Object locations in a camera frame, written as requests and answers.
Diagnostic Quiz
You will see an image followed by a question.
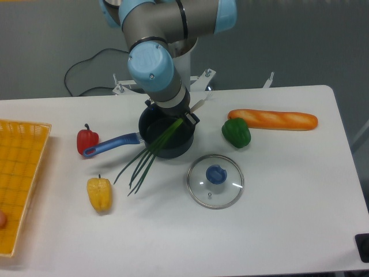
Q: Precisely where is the black cable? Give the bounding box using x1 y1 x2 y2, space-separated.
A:
63 47 130 97

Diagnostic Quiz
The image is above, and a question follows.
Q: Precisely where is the glass lid with blue knob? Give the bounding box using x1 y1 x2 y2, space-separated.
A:
186 154 244 209

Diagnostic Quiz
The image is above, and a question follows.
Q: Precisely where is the green onion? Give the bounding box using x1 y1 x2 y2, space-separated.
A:
113 91 216 197

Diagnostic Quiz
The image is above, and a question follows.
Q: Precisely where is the white table clamp bracket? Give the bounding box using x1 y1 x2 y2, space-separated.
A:
263 72 274 88

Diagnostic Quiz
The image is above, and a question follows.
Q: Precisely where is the yellow bell pepper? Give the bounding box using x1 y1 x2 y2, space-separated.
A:
86 174 113 214

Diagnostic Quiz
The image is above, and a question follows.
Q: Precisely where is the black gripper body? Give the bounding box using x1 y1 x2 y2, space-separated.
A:
145 89 190 118

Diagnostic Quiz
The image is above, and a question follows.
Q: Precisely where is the red bell pepper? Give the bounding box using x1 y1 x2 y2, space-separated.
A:
76 123 100 155

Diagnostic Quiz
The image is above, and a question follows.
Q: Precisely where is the dark pot with blue handle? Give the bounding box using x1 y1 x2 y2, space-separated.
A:
83 110 195 159

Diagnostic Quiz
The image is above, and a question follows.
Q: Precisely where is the black object at table corner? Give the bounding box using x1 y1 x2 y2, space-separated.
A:
355 233 369 263

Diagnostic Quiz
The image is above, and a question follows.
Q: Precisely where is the green bell pepper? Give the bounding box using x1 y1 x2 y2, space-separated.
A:
221 118 251 149

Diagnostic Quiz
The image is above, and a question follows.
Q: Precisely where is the baguette bread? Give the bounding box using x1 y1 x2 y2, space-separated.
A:
228 109 318 131

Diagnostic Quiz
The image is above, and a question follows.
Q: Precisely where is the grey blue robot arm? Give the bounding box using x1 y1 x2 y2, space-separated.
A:
99 1 237 117

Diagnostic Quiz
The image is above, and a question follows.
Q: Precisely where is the yellow woven basket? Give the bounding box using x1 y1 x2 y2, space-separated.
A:
1 119 52 257

